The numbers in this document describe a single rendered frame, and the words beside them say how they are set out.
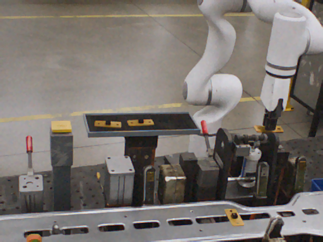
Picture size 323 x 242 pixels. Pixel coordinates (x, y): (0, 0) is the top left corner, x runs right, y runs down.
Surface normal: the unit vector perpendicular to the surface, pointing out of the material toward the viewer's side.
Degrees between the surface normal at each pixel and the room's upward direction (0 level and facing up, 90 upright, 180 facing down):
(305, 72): 90
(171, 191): 90
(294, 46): 90
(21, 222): 0
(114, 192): 90
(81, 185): 0
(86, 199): 0
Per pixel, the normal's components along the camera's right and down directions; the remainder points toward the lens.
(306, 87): -0.91, 0.13
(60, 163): 0.27, 0.51
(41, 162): 0.11, -0.86
